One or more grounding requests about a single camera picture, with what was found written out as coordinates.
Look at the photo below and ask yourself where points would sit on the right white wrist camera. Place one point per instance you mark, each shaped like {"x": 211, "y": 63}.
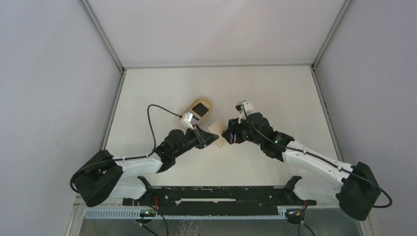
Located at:
{"x": 244, "y": 108}

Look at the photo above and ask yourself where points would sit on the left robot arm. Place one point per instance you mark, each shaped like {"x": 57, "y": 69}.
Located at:
{"x": 106, "y": 176}

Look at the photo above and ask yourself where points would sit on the beige leather card holder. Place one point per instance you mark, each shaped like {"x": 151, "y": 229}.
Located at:
{"x": 218, "y": 127}

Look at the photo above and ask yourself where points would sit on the black card in tray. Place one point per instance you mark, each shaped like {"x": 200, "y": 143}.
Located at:
{"x": 200, "y": 109}

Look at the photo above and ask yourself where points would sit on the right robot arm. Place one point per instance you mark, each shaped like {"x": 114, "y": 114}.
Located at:
{"x": 352, "y": 187}

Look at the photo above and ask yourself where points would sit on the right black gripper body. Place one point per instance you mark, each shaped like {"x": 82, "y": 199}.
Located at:
{"x": 242, "y": 133}

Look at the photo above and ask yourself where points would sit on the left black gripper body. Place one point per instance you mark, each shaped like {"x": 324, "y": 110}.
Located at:
{"x": 194, "y": 138}

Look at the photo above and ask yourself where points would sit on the beige oval tray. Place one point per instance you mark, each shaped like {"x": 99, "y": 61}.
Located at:
{"x": 203, "y": 100}

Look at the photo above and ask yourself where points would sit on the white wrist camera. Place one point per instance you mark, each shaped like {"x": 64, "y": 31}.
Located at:
{"x": 244, "y": 108}
{"x": 188, "y": 120}

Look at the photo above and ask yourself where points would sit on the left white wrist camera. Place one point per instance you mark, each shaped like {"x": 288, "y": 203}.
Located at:
{"x": 188, "y": 120}

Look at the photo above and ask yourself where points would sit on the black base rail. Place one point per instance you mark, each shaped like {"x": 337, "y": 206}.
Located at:
{"x": 220, "y": 201}

